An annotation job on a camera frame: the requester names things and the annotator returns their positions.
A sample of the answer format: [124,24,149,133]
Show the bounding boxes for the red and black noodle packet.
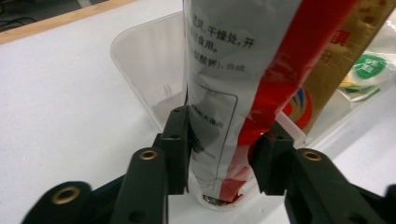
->
[181,0,359,207]

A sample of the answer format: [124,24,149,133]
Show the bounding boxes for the gold snack packet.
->
[281,0,396,135]

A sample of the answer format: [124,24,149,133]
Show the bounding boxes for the clear plastic container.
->
[109,11,396,213]

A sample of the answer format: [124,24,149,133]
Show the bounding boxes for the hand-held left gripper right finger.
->
[247,120,296,196]

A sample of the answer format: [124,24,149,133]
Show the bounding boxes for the green and white packet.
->
[338,18,396,103]

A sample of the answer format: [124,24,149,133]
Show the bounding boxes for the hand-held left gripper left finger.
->
[152,105,191,196]

